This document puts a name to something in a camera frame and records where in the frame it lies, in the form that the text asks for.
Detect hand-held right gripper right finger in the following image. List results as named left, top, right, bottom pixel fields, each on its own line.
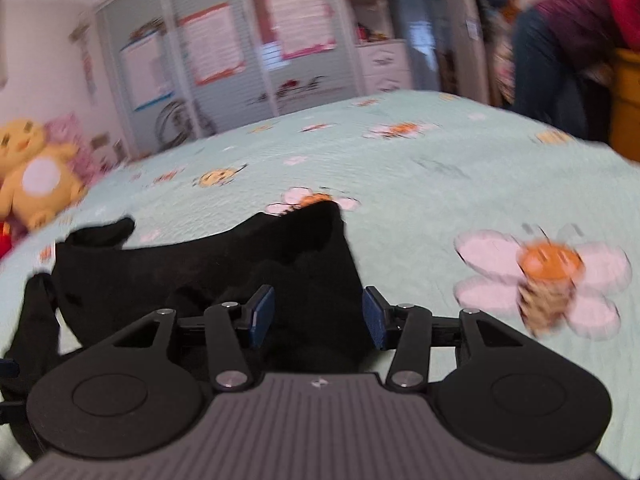
left=362, top=285, right=538, bottom=393

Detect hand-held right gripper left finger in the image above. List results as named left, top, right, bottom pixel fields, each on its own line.
left=102, top=284, right=276, bottom=393

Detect black pants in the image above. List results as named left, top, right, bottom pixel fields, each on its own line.
left=2, top=200, right=381, bottom=396

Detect red plush toy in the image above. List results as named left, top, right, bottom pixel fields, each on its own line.
left=0, top=220, right=16, bottom=261

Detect bee-print quilted bedspread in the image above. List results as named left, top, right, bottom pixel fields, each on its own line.
left=0, top=89, right=640, bottom=480

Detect yellow plush toy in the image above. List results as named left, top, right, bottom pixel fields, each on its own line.
left=0, top=119, right=88, bottom=231

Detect sliding-door wardrobe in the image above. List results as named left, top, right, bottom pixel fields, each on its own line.
left=92, top=0, right=361, bottom=161

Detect white drawer cabinet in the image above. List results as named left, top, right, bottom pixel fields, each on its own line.
left=357, top=40, right=413, bottom=95

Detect blue-bordered poster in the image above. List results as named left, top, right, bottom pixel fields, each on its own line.
left=119, top=32, right=176, bottom=111

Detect orange-bordered poster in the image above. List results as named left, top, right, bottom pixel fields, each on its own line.
left=177, top=2, right=248, bottom=86

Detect pink-bordered poster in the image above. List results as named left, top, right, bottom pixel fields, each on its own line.
left=262, top=0, right=337, bottom=61

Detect white corner shelf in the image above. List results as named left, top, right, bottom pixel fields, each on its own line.
left=345, top=0, right=396, bottom=43

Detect wall hanging ornament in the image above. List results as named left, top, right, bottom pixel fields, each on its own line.
left=70, top=25, right=98, bottom=96

